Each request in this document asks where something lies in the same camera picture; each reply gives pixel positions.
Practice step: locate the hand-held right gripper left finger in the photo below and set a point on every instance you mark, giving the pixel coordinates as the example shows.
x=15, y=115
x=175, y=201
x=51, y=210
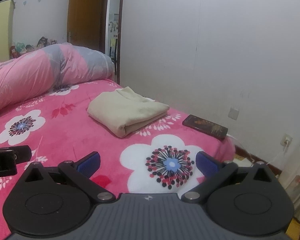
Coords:
x=90, y=165

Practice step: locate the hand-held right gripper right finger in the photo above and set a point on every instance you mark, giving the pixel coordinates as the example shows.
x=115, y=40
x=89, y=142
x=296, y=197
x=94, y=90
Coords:
x=206, y=165

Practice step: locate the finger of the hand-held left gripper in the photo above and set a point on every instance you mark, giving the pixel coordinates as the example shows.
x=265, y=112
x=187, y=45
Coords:
x=22, y=153

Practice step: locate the beige zip jacket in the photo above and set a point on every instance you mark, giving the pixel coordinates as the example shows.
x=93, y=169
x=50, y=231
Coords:
x=125, y=110

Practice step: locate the dark smartphone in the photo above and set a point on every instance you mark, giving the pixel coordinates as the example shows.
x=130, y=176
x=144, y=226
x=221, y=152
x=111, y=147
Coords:
x=205, y=127

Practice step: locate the pink floral bed blanket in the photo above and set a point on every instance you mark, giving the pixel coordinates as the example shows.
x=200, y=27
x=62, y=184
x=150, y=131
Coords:
x=65, y=135

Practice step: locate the pink and grey quilt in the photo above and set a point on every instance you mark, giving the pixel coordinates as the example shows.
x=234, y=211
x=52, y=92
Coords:
x=27, y=75

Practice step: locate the clutter of bags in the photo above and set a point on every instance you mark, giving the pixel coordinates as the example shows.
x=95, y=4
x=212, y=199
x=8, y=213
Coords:
x=32, y=46

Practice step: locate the pale yellow wardrobe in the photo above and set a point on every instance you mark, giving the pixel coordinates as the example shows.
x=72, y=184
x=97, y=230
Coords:
x=0, y=30

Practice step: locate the brown wooden door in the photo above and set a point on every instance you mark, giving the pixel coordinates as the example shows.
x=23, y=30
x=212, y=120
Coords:
x=85, y=10

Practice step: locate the white wall socket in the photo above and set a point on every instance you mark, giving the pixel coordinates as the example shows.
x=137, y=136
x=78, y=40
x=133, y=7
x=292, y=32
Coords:
x=234, y=113
x=286, y=140

